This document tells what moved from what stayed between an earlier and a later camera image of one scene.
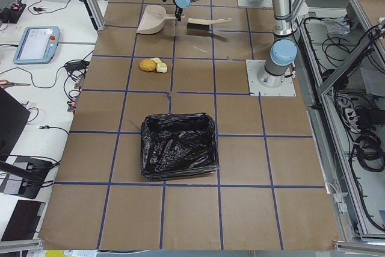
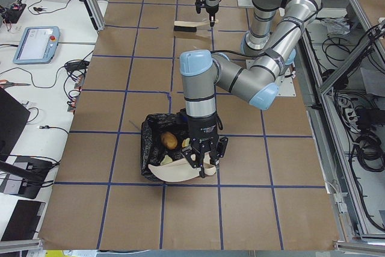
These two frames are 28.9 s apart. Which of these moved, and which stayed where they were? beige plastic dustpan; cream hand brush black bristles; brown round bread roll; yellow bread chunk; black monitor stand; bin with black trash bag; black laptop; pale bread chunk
Moved: pale bread chunk; yellow bread chunk; beige plastic dustpan; brown round bread roll; cream hand brush black bristles
Stayed: black laptop; bin with black trash bag; black monitor stand
